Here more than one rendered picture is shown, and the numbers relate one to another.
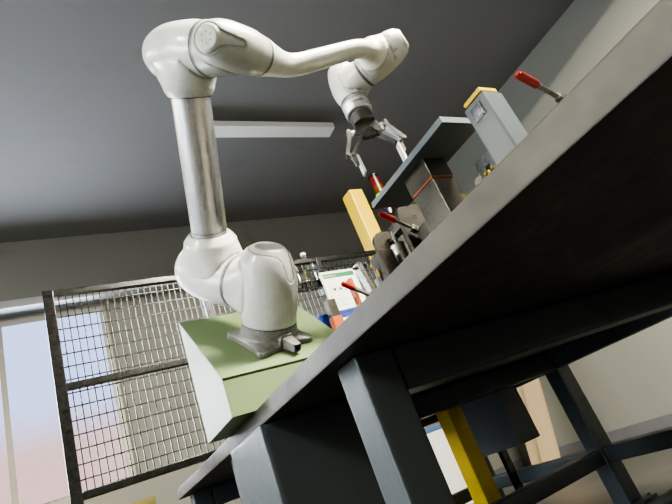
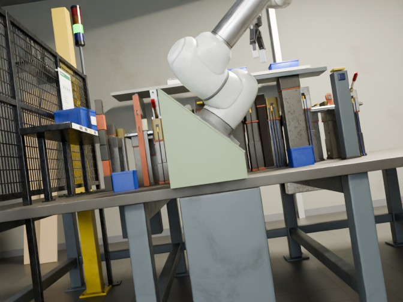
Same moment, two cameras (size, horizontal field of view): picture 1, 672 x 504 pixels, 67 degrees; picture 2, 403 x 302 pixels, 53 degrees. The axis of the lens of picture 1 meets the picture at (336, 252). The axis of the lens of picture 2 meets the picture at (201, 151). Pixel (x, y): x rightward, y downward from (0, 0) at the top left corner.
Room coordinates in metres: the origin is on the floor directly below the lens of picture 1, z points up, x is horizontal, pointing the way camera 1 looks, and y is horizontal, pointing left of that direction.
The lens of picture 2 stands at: (0.52, 1.65, 0.76)
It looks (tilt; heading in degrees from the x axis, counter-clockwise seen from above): 2 degrees up; 304
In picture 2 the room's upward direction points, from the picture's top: 8 degrees counter-clockwise
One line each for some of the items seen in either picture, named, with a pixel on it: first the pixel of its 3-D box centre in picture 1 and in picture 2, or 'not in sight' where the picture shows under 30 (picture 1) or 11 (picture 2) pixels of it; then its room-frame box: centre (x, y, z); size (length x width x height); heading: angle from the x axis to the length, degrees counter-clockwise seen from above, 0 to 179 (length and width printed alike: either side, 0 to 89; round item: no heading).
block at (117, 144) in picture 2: not in sight; (119, 162); (2.24, -0.05, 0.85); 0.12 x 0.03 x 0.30; 125
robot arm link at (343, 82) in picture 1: (348, 81); not in sight; (1.35, -0.25, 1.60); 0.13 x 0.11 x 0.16; 59
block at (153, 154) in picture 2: not in sight; (155, 160); (2.20, -0.32, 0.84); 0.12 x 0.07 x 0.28; 125
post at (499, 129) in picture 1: (528, 176); (344, 115); (1.04, -0.46, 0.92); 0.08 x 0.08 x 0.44; 35
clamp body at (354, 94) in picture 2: not in sight; (353, 124); (1.05, -0.64, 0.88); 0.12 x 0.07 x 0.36; 125
